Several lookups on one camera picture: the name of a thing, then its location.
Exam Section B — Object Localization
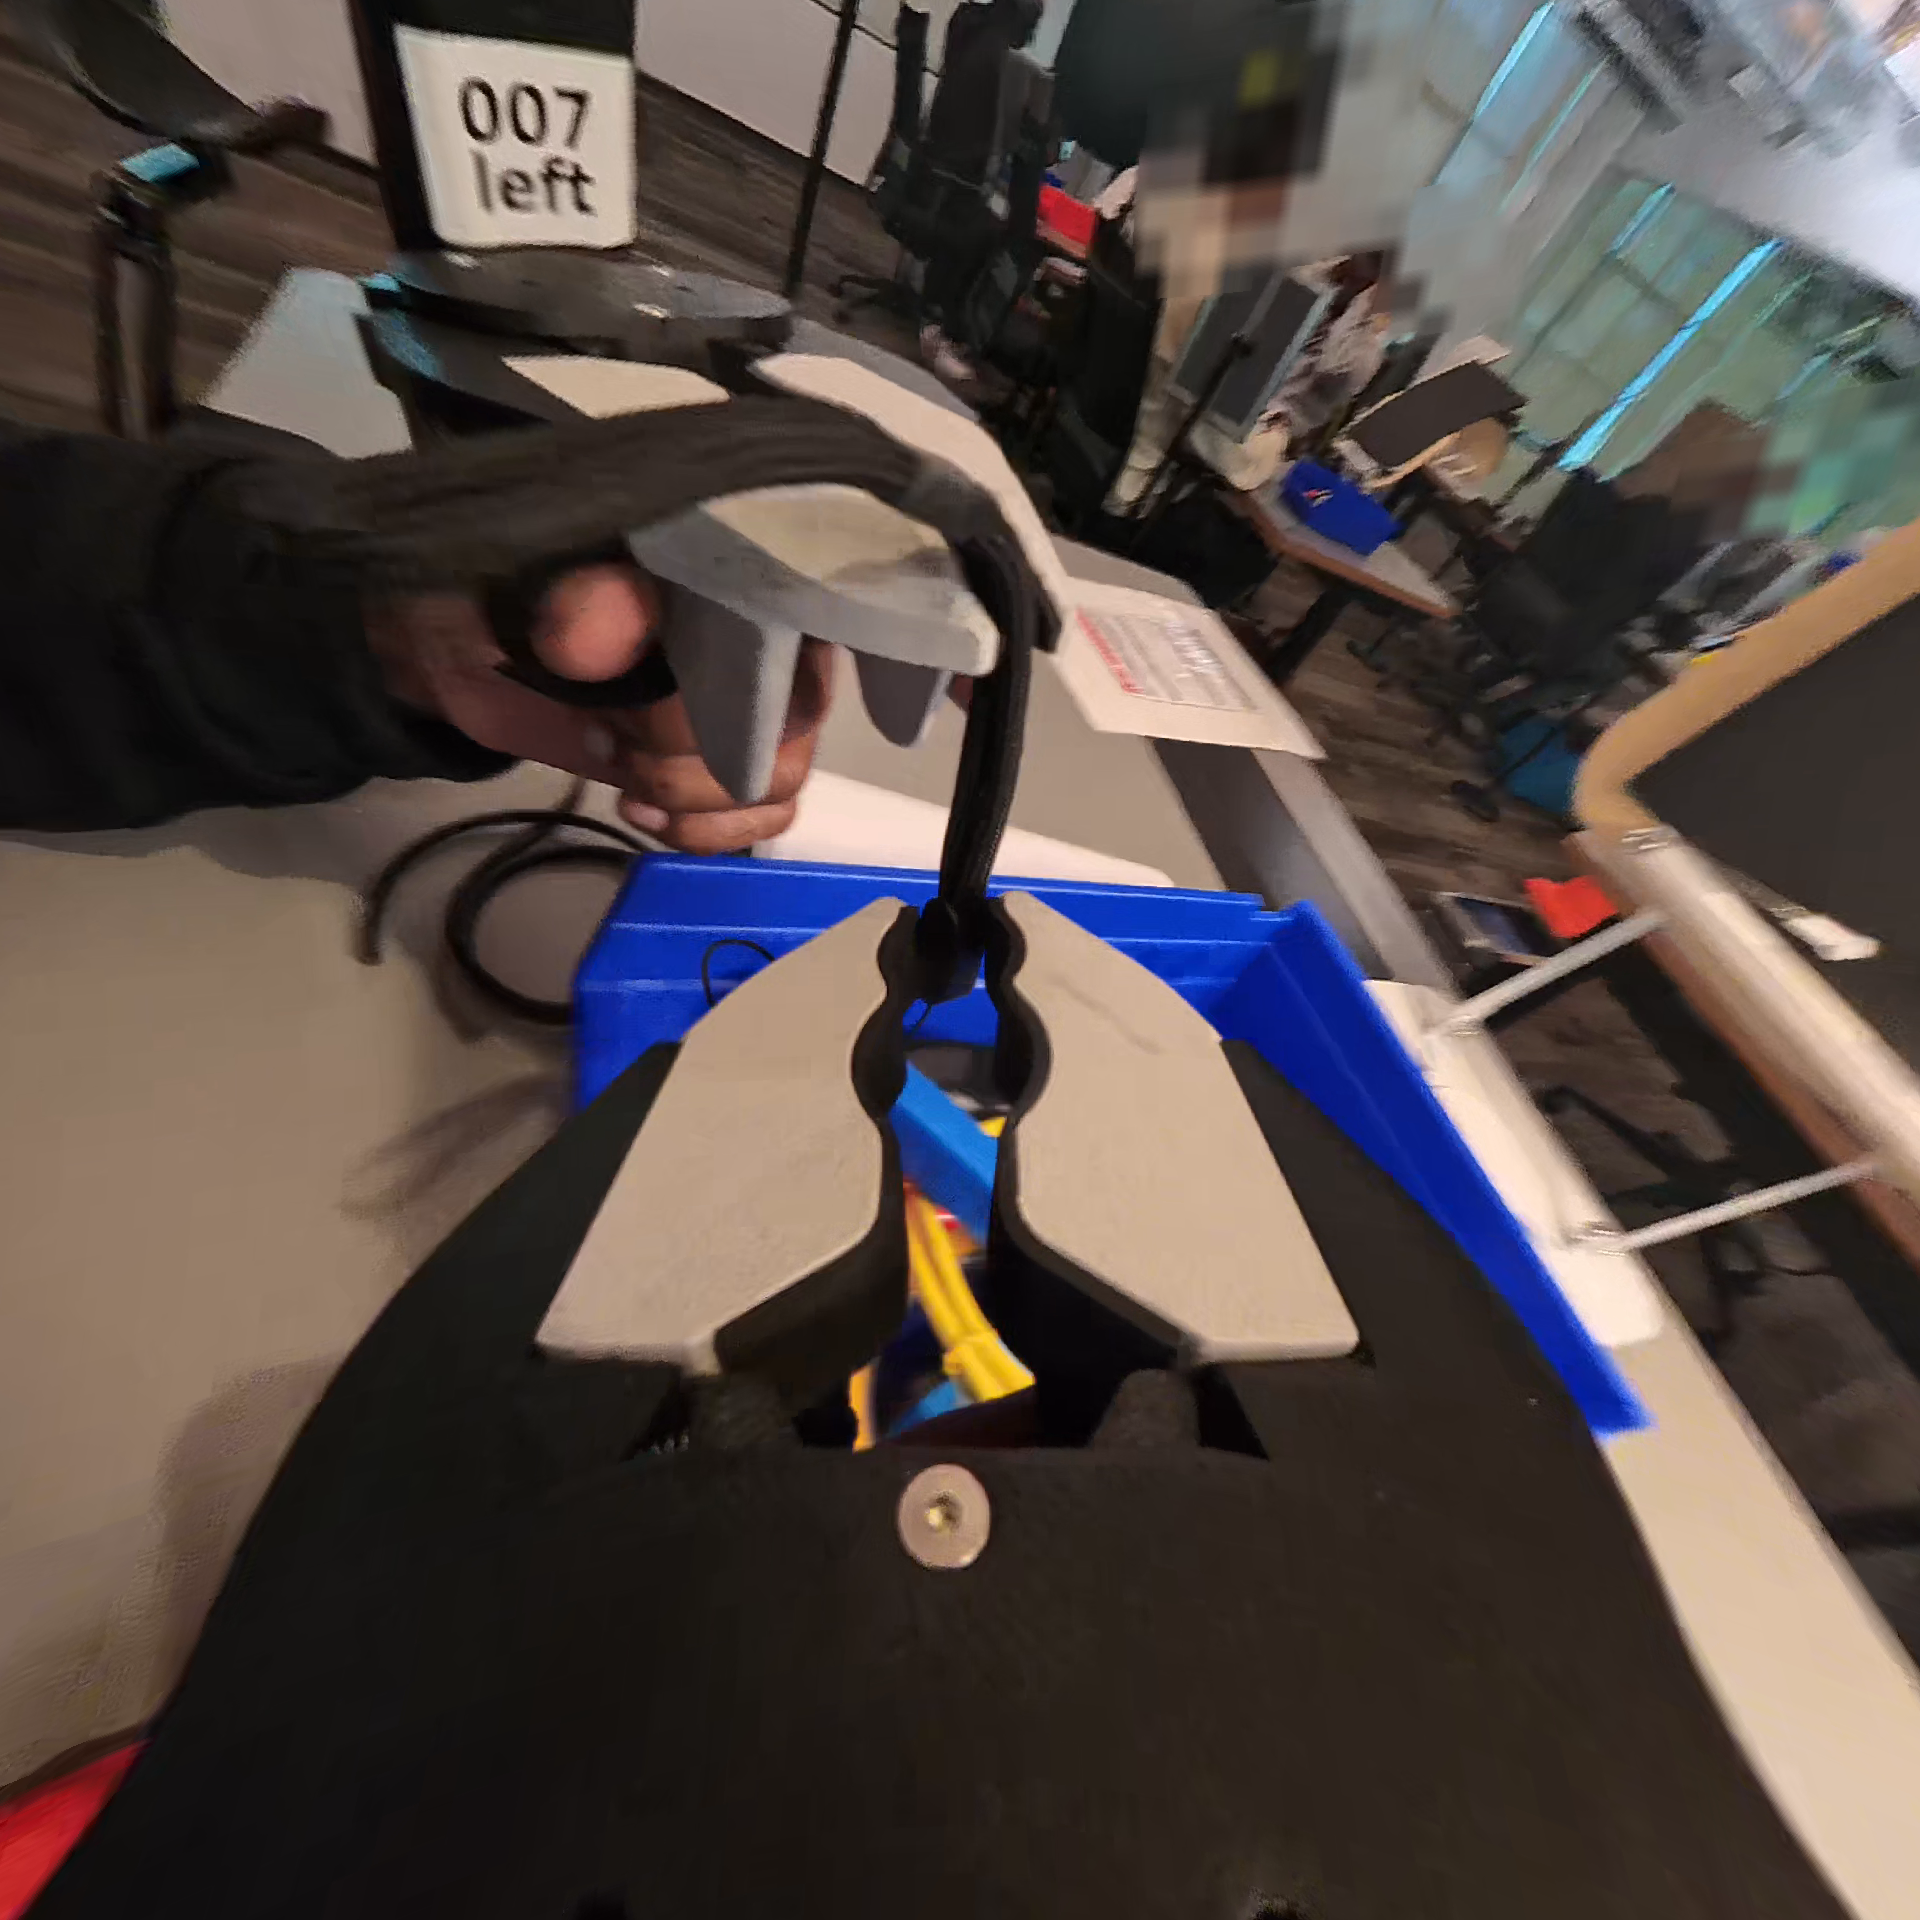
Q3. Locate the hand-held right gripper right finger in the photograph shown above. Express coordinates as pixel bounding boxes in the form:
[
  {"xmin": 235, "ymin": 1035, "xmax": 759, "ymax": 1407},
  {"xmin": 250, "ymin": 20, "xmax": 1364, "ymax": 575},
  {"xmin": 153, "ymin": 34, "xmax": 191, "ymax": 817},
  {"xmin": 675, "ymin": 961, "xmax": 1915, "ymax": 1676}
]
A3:
[{"xmin": 984, "ymin": 892, "xmax": 1361, "ymax": 1369}]

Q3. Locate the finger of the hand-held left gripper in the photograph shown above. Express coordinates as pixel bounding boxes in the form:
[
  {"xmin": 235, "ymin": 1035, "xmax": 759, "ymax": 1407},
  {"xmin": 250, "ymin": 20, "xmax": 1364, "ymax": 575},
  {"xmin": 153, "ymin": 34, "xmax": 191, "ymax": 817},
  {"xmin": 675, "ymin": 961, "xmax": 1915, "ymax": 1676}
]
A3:
[
  {"xmin": 749, "ymin": 353, "xmax": 1056, "ymax": 586},
  {"xmin": 503, "ymin": 353, "xmax": 741, "ymax": 426}
]

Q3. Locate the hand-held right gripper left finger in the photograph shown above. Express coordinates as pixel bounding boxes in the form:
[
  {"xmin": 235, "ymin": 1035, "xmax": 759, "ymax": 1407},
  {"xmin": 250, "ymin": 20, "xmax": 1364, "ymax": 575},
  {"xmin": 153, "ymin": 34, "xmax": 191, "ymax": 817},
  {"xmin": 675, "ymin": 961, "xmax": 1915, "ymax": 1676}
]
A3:
[{"xmin": 536, "ymin": 897, "xmax": 917, "ymax": 1404}]

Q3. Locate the large blue storage bin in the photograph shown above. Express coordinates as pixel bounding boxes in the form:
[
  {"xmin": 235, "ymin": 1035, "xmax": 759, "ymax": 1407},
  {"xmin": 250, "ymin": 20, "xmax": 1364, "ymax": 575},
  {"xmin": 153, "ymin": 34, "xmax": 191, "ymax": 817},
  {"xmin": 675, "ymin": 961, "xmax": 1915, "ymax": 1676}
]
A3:
[{"xmin": 570, "ymin": 852, "xmax": 1653, "ymax": 1443}]

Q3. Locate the black braided cord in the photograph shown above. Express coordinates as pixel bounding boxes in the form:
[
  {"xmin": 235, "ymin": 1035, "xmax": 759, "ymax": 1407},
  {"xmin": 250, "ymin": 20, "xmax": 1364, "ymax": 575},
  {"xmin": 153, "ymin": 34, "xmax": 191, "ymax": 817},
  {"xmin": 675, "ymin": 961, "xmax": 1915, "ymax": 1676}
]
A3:
[{"xmin": 195, "ymin": 397, "xmax": 1067, "ymax": 1007}]

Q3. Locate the light blue plastic divider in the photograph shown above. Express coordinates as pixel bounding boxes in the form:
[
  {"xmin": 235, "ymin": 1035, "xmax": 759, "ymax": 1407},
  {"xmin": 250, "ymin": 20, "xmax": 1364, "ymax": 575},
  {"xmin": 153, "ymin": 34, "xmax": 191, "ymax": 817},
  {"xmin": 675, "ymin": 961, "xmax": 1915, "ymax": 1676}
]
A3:
[{"xmin": 892, "ymin": 1066, "xmax": 1000, "ymax": 1249}]

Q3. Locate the black pole stand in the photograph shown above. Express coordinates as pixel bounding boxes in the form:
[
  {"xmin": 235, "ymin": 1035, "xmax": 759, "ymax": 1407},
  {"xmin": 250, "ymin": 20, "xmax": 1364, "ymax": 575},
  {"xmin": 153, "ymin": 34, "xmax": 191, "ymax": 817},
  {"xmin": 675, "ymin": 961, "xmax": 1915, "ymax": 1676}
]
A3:
[{"xmin": 784, "ymin": 0, "xmax": 868, "ymax": 300}]

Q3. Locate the computer monitor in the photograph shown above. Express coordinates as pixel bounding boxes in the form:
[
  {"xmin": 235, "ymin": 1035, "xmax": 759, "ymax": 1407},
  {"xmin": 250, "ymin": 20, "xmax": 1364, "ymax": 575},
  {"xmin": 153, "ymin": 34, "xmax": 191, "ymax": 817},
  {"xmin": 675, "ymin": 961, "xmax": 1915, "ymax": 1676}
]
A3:
[{"xmin": 1171, "ymin": 270, "xmax": 1338, "ymax": 442}]

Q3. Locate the white paper sheet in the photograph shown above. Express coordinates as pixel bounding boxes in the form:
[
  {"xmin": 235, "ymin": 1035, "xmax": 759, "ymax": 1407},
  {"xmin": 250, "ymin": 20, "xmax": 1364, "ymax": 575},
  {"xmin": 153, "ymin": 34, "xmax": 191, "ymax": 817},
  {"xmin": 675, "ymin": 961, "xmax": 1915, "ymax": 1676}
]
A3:
[{"xmin": 1050, "ymin": 582, "xmax": 1327, "ymax": 759}]

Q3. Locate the white roll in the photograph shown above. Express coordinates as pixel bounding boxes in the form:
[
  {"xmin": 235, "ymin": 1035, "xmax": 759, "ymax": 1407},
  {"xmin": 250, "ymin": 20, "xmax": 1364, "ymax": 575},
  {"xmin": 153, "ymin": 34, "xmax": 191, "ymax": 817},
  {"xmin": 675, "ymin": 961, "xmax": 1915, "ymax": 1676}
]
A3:
[{"xmin": 749, "ymin": 765, "xmax": 1175, "ymax": 890}]

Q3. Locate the black stand with blue band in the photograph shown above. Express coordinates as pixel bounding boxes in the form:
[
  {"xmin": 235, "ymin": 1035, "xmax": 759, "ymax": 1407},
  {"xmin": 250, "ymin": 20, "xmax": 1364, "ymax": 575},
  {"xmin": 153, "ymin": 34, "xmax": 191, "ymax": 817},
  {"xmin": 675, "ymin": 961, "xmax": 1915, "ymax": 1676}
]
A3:
[{"xmin": 89, "ymin": 97, "xmax": 324, "ymax": 437}]

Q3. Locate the small blue bin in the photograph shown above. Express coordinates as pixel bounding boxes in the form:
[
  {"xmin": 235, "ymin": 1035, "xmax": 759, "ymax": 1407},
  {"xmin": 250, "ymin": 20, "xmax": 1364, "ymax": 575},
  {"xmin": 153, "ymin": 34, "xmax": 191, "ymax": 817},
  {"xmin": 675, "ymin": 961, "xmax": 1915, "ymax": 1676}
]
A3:
[{"xmin": 1280, "ymin": 457, "xmax": 1408, "ymax": 553}]

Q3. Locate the black panel with wooden rim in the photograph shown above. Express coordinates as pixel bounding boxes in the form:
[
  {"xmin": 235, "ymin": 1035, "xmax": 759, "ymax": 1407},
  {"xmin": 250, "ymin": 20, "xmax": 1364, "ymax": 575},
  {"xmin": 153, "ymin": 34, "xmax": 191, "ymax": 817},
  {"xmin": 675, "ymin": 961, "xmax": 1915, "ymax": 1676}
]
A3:
[{"xmin": 1418, "ymin": 526, "xmax": 1920, "ymax": 1277}]

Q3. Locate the yellow cable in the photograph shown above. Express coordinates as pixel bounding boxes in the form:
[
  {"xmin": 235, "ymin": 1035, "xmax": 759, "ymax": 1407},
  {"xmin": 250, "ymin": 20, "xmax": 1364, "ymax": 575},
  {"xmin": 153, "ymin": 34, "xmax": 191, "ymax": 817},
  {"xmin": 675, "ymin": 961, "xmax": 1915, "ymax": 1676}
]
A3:
[{"xmin": 848, "ymin": 1183, "xmax": 1037, "ymax": 1449}]

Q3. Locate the black coiled cable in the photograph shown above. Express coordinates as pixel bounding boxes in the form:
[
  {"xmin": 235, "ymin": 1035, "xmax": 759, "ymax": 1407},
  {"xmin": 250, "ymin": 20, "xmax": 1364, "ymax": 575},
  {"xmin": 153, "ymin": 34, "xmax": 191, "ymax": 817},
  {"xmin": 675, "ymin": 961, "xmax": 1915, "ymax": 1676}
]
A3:
[{"xmin": 357, "ymin": 809, "xmax": 650, "ymax": 1038}]

